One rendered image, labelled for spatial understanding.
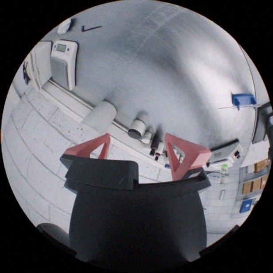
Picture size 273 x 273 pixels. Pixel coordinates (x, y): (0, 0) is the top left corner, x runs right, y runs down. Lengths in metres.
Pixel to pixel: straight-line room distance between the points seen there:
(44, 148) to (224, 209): 3.31
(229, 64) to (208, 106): 0.15
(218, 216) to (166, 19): 3.15
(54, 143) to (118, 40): 0.54
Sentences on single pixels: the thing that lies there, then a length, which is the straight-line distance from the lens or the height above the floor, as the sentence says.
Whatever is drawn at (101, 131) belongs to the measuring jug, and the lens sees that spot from 0.32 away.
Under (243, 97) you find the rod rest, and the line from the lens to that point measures 0.32.
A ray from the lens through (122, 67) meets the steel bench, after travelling 0.27.
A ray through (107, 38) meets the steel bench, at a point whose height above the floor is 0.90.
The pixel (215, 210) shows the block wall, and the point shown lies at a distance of 2.97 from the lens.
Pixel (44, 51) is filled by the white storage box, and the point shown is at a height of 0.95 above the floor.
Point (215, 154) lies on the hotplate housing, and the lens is 0.52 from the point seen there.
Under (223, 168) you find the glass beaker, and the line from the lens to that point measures 0.52.
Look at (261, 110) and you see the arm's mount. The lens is 0.40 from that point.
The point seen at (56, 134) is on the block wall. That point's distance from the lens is 0.56.
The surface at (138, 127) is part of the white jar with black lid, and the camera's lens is 0.36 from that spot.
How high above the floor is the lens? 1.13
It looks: 26 degrees down
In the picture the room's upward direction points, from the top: 157 degrees counter-clockwise
